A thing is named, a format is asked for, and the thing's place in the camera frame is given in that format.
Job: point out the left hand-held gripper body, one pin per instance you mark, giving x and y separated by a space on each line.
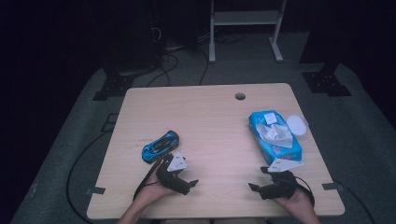
174 182

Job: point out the black stand base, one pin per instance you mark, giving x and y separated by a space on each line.
113 87
325 82

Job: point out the person's left hand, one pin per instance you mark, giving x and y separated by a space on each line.
151 193

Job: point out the white wet wipe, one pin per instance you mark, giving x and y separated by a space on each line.
280 137

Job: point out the blue toy car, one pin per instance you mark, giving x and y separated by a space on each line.
160 146

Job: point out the white metal table frame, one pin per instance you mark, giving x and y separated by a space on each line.
246 18

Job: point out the blue wet wipes pack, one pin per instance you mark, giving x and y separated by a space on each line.
277 151

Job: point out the black floor tape outline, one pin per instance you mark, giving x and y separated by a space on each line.
104 126

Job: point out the black tape strip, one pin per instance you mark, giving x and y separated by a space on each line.
96 190
331 186

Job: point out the person's right hand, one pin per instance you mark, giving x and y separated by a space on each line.
299 203

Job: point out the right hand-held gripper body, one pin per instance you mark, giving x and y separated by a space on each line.
280 188

